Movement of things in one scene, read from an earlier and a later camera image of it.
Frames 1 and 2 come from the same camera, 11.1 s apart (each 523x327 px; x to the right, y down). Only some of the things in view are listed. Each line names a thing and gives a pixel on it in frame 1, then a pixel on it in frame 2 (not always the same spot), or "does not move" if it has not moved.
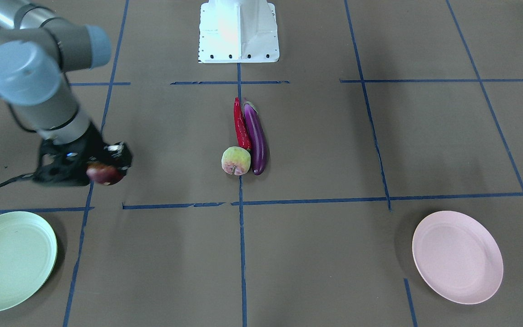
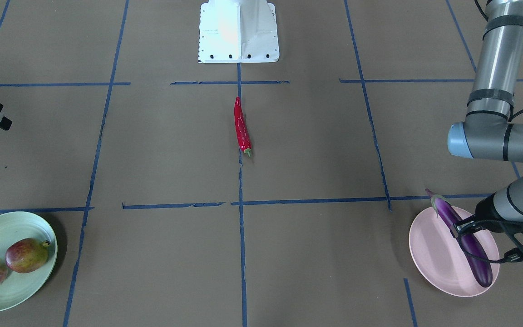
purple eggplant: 258,137 → 472,244
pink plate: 458,256 does not move
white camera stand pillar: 238,31 does not move
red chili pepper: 242,128 does not move
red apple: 105,174 → 27,255
